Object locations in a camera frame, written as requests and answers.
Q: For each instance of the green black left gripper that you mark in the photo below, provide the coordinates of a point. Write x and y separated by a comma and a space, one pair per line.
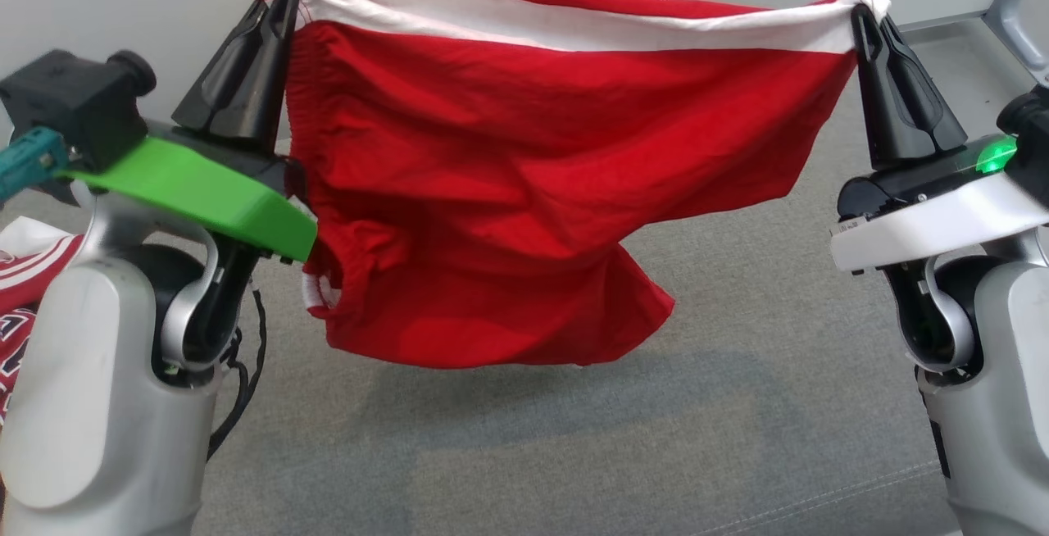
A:
213, 192

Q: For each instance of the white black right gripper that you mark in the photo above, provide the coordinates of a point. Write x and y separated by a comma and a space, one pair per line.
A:
926, 224

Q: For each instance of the red shorts white stripe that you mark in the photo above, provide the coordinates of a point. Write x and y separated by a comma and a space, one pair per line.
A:
492, 192

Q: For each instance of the red jersey with lettering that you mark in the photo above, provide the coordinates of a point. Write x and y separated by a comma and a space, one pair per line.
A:
33, 270

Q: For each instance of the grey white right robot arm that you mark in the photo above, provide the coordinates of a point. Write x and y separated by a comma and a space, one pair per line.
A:
1000, 372

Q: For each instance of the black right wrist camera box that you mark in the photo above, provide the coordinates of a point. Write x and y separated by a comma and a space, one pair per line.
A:
1028, 122

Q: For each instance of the grey metal frame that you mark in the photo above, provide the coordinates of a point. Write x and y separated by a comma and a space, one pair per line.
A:
1016, 20

